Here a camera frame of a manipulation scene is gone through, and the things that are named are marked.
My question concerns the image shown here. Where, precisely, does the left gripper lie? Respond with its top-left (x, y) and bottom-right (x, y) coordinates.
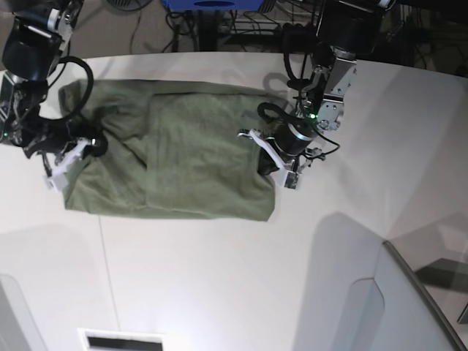
top-left (237, 122), bottom-right (326, 189)

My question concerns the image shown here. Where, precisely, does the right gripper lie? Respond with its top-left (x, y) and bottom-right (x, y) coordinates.
top-left (23, 122), bottom-right (108, 192)

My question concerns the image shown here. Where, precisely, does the green t-shirt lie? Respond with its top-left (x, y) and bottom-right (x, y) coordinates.
top-left (63, 80), bottom-right (287, 222)

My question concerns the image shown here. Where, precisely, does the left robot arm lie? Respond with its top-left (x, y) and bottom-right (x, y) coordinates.
top-left (238, 1), bottom-right (394, 189)

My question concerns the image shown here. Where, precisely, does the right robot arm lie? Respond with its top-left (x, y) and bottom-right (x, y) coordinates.
top-left (1, 1), bottom-right (107, 192)

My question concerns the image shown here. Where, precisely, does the black power strip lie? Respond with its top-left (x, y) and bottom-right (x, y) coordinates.
top-left (228, 18), bottom-right (282, 35)

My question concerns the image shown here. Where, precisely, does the white label plate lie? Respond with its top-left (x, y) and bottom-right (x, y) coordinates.
top-left (78, 328), bottom-right (167, 351)

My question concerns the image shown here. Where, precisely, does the black table leg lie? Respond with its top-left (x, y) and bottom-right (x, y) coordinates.
top-left (196, 10), bottom-right (220, 52)

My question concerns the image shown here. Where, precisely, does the blue box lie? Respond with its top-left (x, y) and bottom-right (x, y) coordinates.
top-left (162, 0), bottom-right (263, 11)

